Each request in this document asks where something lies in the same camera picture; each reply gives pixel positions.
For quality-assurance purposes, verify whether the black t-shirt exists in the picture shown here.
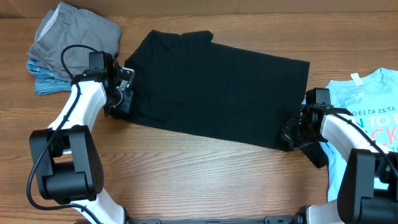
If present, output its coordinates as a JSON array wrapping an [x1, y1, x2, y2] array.
[[113, 30, 310, 151]]

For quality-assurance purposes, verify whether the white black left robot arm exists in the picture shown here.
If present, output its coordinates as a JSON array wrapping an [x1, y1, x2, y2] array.
[[26, 50, 135, 223]]

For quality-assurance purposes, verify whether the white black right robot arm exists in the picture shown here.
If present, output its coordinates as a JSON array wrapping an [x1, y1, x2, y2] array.
[[280, 88, 397, 224]]

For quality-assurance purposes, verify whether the black garment with white logo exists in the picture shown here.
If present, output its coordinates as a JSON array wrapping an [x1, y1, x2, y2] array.
[[300, 141, 328, 168]]

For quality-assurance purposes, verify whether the folded blue garment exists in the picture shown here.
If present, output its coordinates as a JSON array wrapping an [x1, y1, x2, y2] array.
[[26, 58, 71, 95]]

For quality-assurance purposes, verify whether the light blue printed t-shirt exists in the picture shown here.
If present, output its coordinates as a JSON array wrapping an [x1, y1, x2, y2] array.
[[301, 67, 398, 203]]

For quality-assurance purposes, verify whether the folded grey shirt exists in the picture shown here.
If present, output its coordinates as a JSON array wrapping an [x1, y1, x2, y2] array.
[[28, 2, 122, 81]]

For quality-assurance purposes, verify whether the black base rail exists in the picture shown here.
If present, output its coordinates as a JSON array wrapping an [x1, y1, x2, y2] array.
[[125, 216, 297, 224]]

